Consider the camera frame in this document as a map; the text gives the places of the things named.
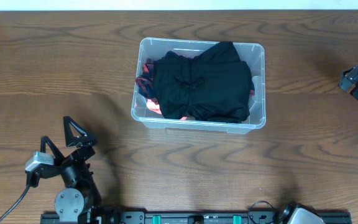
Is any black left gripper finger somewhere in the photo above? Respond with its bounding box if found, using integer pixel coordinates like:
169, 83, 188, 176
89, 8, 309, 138
63, 116, 98, 147
40, 136, 65, 162

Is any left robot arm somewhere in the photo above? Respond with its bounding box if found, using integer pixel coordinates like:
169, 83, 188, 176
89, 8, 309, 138
39, 136, 117, 223

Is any black mounting rail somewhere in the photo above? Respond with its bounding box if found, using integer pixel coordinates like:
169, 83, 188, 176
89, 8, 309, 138
40, 210, 352, 224

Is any pink garment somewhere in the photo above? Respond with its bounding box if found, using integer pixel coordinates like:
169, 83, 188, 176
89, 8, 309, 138
146, 100, 190, 120

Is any large black garment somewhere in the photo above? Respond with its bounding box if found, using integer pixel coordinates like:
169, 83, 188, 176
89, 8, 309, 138
153, 42, 254, 123

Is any clear plastic storage container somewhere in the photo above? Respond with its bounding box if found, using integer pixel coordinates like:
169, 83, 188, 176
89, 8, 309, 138
131, 37, 267, 134

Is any red plaid flannel shirt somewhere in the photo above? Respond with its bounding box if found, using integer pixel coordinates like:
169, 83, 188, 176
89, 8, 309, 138
135, 58, 158, 102

